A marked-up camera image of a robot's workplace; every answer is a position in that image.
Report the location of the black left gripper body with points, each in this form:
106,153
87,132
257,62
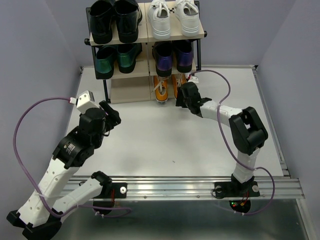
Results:
112,119

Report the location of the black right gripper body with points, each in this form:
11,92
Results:
187,103

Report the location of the orange sneaker one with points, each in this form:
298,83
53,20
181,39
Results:
160,85
177,81

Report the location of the purple loafer one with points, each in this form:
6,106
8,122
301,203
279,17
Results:
184,55
162,53

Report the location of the white sneaker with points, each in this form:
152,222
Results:
188,15
159,18

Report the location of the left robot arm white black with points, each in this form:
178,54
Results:
42,214

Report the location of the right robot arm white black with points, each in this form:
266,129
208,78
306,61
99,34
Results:
248,134

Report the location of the beige black-framed shoe shelf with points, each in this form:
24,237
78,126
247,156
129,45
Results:
138,85

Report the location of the green loafer left one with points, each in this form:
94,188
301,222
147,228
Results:
104,62

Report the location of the green loafer one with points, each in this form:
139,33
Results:
126,56
104,62

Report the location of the green loafer right one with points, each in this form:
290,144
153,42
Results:
126,56

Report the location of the black loafer right one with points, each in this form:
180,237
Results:
128,15

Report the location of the black loafer one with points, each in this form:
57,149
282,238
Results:
100,21
128,15

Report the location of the black loafer left one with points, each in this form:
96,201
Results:
100,21

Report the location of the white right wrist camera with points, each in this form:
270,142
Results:
193,79

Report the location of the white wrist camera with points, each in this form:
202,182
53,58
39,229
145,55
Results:
85,101
193,79

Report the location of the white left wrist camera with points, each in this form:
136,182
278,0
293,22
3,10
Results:
85,101

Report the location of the aluminium mounting rail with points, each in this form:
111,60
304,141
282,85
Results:
193,188

